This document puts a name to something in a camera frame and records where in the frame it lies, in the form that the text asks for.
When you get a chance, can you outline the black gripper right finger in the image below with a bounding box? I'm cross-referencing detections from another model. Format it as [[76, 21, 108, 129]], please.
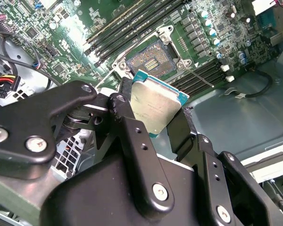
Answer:
[[166, 106, 283, 226]]

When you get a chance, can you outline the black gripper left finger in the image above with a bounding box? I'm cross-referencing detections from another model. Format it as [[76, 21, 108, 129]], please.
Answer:
[[0, 76, 176, 219]]

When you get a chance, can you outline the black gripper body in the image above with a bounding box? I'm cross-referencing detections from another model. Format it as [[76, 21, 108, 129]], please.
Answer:
[[39, 153, 205, 226]]

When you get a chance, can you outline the CPU with silver top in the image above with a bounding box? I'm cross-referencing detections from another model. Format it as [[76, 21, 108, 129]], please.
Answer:
[[128, 69, 191, 139]]

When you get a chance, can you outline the metal socket cover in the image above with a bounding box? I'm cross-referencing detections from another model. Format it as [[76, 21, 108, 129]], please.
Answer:
[[94, 63, 139, 95]]

